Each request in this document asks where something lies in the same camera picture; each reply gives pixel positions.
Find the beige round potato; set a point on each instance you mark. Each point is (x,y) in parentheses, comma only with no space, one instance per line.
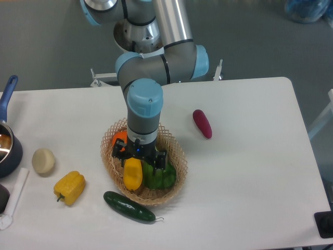
(43,162)

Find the white spatula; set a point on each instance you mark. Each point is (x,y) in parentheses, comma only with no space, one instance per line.
(6,217)

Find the green bok choy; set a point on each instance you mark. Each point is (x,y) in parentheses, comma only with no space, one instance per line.
(163,179)

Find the blue plastic bag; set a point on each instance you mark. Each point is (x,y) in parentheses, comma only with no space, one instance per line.
(306,11)

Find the yellow bell pepper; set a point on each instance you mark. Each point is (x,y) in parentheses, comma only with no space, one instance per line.
(69,188)

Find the black device at table edge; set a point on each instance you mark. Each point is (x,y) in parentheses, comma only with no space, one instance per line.
(324,223)

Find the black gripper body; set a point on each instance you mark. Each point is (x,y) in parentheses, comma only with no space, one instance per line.
(137,150)

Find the dark green cucumber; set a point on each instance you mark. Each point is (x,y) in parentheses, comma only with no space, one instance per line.
(129,208)

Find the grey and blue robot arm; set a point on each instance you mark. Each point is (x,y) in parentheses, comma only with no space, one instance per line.
(141,78)

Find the dark round object left edge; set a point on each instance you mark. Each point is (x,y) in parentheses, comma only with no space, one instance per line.
(4,197)

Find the purple sweet potato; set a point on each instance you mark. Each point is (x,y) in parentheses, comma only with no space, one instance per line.
(202,123)

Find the white frame right edge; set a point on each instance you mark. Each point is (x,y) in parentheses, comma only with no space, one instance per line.
(322,119)

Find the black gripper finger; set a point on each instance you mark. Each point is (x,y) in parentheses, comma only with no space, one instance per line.
(119,151)
(160,161)

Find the dark blue saucepan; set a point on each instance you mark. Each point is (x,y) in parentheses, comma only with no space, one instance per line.
(11,148)

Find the woven wicker basket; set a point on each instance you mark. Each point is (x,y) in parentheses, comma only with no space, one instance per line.
(144,195)

